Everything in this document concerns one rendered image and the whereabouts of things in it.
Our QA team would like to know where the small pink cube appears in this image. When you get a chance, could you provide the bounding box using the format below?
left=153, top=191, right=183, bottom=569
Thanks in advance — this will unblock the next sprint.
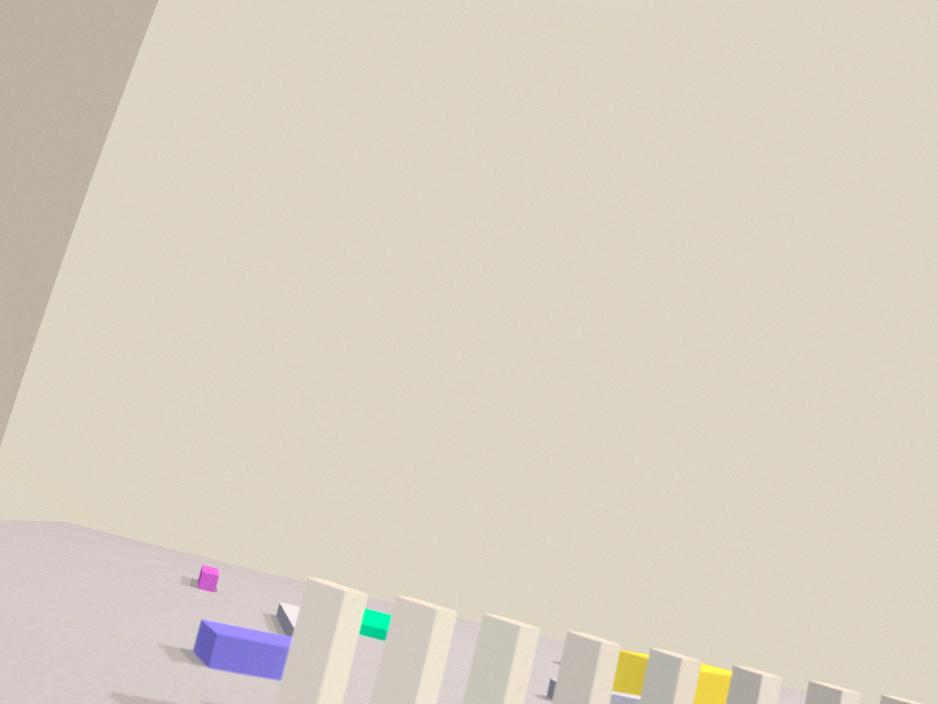
left=198, top=565, right=219, bottom=592

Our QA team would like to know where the green flat block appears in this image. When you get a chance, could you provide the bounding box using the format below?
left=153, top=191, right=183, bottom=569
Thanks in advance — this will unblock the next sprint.
left=360, top=609, right=391, bottom=641

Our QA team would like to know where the purple rectangular block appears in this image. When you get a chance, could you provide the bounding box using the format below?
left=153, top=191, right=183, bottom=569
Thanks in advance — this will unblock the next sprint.
left=193, top=620, right=292, bottom=681

